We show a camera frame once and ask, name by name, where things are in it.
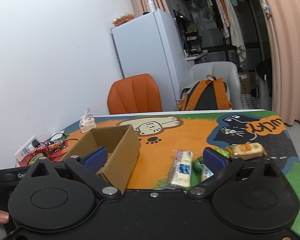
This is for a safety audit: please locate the black cable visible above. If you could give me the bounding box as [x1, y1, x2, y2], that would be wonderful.
[30, 132, 77, 159]

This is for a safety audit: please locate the yellow tape roll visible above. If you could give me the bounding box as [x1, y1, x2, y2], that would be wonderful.
[27, 155, 47, 166]

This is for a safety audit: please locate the green candy packet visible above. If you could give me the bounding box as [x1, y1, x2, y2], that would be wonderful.
[192, 157, 204, 172]

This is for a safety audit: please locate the colourful cat table mat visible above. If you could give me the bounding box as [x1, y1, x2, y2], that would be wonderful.
[18, 110, 300, 235]

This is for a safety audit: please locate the white power strip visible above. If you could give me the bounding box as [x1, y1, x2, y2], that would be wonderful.
[15, 135, 37, 161]

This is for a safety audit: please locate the pink curtain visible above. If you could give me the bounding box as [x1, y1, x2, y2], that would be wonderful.
[259, 0, 300, 125]

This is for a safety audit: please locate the brown cardboard box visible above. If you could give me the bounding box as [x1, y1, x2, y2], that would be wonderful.
[61, 125, 141, 192]

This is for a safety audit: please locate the white refrigerator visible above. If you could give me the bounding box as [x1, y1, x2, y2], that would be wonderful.
[112, 9, 187, 112]

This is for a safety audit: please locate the red snack packet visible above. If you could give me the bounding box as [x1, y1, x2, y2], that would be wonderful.
[42, 141, 64, 154]

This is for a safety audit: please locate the grey armchair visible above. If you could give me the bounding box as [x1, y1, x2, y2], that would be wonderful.
[178, 61, 241, 111]

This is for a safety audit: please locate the orange chair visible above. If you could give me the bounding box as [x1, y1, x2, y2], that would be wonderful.
[107, 74, 162, 115]

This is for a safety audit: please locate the bag of oranges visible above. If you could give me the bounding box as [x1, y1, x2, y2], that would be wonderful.
[112, 14, 135, 27]

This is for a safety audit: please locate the white bottle on fridge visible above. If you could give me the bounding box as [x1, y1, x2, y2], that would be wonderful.
[148, 0, 156, 12]

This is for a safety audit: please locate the white hanging towel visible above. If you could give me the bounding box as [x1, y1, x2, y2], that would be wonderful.
[223, 0, 247, 67]

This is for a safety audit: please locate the small cardboard box on floor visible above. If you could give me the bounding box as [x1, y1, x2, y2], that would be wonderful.
[238, 72, 251, 94]

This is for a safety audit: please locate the orange black backpack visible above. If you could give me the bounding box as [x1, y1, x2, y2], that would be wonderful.
[178, 74, 232, 111]

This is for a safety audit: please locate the orange label rice cracker pack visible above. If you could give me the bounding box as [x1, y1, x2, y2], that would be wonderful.
[225, 142, 267, 160]

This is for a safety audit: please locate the white tissue pack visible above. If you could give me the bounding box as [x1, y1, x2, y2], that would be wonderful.
[79, 107, 97, 133]

